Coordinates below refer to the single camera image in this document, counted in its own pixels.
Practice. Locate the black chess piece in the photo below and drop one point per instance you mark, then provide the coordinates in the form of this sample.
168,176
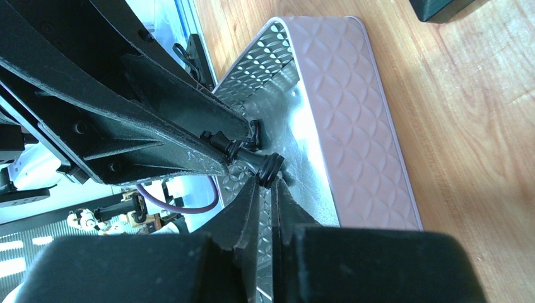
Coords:
265,167

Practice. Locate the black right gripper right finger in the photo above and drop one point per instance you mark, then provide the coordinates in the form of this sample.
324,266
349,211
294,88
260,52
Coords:
313,263

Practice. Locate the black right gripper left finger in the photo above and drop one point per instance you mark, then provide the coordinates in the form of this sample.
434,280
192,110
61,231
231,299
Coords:
215,263

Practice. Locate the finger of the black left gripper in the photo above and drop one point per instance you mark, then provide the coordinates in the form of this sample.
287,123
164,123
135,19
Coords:
163,84
112,140

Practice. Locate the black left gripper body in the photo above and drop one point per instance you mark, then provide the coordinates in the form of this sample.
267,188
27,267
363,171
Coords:
52,34

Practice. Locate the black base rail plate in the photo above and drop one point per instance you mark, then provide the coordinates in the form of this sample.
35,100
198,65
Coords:
196,61

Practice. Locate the black and white chessboard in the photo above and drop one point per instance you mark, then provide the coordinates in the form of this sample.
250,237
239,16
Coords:
438,11

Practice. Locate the silver metal tray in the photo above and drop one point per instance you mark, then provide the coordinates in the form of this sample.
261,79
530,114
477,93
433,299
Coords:
314,85

